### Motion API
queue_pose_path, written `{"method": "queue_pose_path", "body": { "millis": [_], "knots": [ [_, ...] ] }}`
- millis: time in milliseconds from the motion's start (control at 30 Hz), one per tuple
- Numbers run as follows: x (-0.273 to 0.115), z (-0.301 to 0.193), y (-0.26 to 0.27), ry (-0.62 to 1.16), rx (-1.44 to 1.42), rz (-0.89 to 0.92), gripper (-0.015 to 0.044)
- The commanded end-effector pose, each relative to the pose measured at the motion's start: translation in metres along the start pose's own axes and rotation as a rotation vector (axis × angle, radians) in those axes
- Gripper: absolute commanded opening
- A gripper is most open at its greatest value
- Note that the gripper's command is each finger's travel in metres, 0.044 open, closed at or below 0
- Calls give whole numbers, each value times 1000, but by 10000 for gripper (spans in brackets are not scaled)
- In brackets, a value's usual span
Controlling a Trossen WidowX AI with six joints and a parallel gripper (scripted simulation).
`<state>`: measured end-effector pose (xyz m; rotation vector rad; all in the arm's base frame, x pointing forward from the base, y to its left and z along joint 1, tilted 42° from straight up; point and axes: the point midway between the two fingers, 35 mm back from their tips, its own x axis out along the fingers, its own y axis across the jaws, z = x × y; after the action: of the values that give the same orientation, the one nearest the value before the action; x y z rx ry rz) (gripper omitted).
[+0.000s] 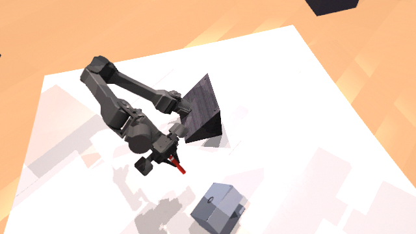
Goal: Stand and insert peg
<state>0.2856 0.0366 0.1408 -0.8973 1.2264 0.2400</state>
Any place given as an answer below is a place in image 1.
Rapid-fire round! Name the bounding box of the red peg with white band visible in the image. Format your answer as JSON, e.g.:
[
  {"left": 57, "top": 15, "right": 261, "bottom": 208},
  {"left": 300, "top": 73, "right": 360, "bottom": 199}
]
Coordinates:
[{"left": 169, "top": 155, "right": 186, "bottom": 174}]

